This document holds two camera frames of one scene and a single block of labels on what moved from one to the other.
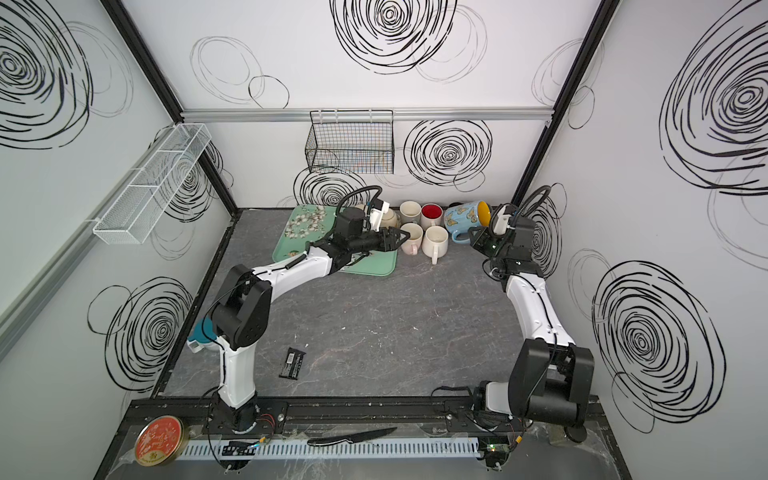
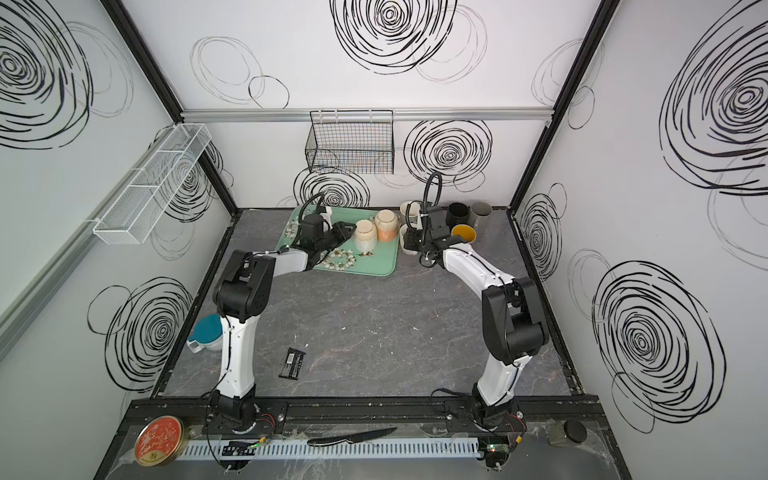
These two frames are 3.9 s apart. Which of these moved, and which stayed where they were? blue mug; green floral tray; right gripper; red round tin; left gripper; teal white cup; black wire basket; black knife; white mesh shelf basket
Moved: left gripper; right gripper; blue mug
Stayed: white mesh shelf basket; black wire basket; teal white cup; black knife; green floral tray; red round tin
